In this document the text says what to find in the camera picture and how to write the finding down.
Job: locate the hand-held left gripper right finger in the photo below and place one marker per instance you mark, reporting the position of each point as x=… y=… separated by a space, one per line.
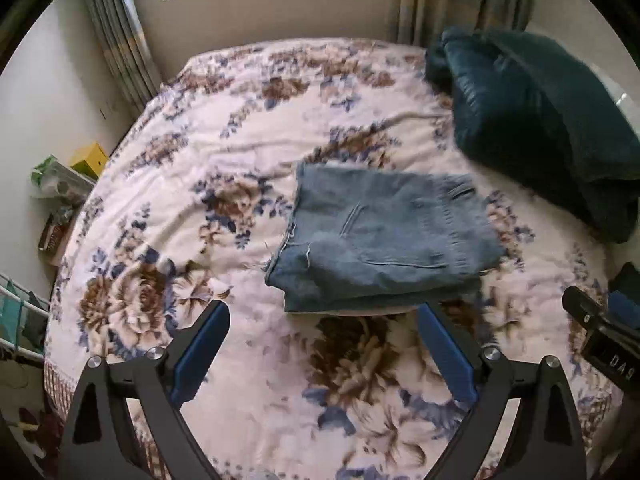
x=447 y=355

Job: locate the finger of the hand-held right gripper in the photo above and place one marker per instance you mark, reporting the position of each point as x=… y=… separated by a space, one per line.
x=600 y=332

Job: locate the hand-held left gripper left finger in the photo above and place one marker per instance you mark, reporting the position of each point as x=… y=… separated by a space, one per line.
x=200 y=345

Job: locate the blue denim pants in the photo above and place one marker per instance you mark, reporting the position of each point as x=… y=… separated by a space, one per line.
x=380 y=240

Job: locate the floral printed blanket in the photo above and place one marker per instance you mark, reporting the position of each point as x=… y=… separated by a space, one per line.
x=280 y=210

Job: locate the cluttered bedside shelf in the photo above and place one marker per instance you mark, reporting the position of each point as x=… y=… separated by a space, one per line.
x=52 y=237

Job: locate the yellow box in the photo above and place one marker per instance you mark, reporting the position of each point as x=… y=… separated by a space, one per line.
x=90 y=158

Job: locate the dark teal quilt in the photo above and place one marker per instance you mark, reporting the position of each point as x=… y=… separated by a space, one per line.
x=535 y=115

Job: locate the green white plastic bag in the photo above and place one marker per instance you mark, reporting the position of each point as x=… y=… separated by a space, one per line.
x=46 y=176

